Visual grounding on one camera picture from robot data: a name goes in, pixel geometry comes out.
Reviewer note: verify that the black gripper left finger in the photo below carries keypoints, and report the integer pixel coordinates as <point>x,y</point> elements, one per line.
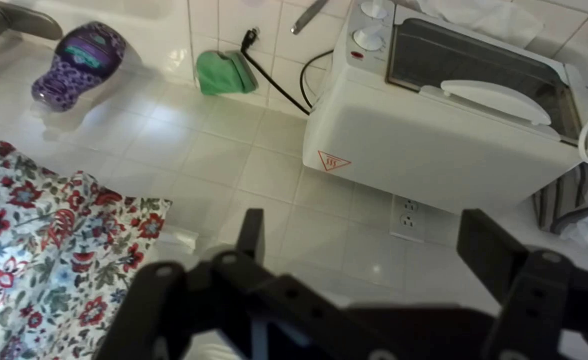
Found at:
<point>251,232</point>

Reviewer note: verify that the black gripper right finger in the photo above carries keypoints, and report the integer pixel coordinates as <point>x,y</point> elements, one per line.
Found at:
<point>490,252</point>

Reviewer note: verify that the grey white striped towel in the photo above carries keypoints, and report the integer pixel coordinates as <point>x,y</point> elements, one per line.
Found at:
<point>574,196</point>

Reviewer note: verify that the white microwave oven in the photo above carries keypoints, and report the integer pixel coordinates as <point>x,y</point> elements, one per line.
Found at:
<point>426,147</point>

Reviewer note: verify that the green microfibre cloth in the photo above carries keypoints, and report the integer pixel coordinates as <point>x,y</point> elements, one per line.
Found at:
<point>224,73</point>

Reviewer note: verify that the floral patterned cloth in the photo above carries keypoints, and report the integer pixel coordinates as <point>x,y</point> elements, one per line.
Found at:
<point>40,252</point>

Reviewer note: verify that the metal kitchen utensil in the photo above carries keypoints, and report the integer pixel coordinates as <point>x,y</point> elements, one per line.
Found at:
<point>306,16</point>

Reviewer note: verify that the clear plastic bag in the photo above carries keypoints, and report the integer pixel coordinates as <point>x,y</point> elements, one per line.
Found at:
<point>487,16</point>

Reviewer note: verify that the purple patterned soap bottle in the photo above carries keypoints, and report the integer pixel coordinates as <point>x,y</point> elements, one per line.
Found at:
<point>80,62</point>

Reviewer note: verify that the grey metal faucet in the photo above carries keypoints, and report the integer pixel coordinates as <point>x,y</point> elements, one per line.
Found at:
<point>20,20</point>

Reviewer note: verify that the white wall outlet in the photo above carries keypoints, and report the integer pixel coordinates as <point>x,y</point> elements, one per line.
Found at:
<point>408,219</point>

